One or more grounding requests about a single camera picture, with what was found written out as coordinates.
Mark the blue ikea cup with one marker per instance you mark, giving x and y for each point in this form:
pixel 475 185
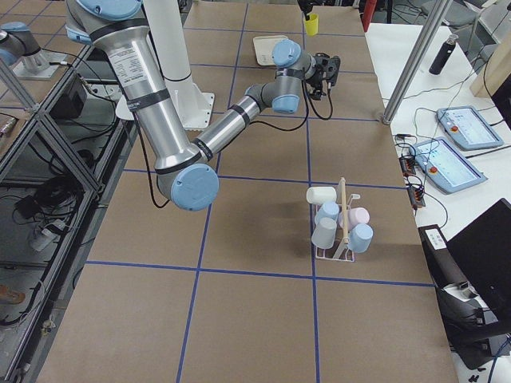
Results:
pixel 360 238
pixel 329 209

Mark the far teach pendant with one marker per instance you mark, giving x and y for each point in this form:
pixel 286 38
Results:
pixel 467 128

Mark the teach pendant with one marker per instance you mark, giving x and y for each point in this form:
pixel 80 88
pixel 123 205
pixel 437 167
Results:
pixel 467 128
pixel 445 166

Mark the beige plastic tray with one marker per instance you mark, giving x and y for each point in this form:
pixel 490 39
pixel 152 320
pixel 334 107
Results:
pixel 267 50

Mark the black laptop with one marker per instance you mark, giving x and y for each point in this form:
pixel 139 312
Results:
pixel 482 252

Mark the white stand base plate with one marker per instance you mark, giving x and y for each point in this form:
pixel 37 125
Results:
pixel 194 107

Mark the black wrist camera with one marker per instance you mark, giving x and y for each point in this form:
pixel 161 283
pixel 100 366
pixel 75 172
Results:
pixel 327 68

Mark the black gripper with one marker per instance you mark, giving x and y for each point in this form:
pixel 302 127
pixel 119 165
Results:
pixel 319 85
pixel 305 5

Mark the black water bottle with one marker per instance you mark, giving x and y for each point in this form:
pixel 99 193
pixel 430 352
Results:
pixel 443 54

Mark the white wire cup rack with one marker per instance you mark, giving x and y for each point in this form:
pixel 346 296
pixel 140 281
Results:
pixel 340 251

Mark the pale green ikea cup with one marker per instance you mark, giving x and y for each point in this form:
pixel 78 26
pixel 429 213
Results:
pixel 320 195

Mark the black usb hub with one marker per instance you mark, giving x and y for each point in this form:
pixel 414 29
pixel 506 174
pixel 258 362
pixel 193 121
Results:
pixel 408 165

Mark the yellow ikea cup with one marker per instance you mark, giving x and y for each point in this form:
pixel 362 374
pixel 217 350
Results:
pixel 311 24

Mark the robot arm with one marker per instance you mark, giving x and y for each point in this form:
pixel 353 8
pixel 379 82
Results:
pixel 144 42

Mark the cardboard box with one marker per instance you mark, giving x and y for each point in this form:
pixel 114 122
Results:
pixel 495 72

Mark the aluminium frame post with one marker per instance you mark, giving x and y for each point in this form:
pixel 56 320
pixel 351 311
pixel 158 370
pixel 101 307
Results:
pixel 422 44

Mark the pink ikea cup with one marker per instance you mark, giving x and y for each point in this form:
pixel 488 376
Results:
pixel 356 216

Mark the near teach pendant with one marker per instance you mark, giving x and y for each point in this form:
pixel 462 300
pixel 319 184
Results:
pixel 445 166

